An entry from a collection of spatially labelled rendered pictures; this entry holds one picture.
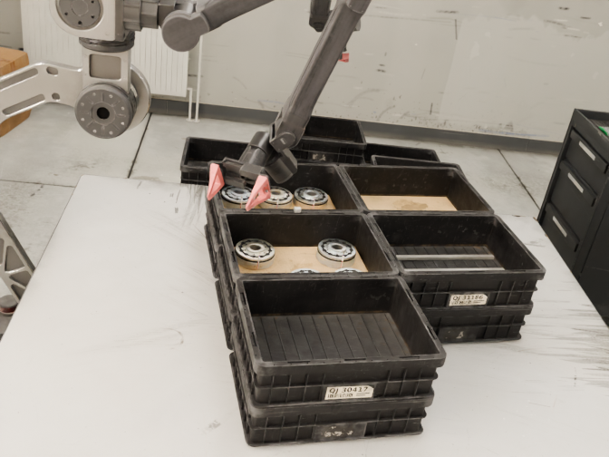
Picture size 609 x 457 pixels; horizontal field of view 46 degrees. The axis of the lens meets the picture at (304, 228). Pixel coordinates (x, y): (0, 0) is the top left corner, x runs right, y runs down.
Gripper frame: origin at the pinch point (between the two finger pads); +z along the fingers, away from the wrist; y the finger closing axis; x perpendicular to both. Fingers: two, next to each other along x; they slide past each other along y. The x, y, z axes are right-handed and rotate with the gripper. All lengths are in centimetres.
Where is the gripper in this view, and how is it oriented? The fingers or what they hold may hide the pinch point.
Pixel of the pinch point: (228, 200)
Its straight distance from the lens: 160.5
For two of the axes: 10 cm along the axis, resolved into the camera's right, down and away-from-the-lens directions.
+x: -1.0, -5.9, -8.0
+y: -9.2, -2.6, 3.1
